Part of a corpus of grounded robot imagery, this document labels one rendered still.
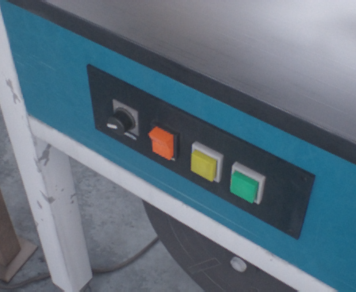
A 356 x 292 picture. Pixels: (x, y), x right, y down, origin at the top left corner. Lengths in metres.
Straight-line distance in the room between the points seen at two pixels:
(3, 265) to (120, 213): 0.27
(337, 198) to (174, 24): 0.21
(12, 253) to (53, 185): 0.42
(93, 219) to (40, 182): 0.47
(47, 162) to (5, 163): 0.64
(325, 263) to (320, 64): 0.19
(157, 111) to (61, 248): 0.47
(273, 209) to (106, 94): 0.20
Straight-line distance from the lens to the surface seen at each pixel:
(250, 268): 0.91
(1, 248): 1.22
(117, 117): 0.57
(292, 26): 0.54
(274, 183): 0.51
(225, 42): 0.52
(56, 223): 0.92
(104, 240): 1.27
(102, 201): 1.34
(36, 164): 0.82
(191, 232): 1.00
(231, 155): 0.52
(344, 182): 0.48
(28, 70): 0.68
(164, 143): 0.54
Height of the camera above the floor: 1.04
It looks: 46 degrees down
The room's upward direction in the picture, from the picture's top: straight up
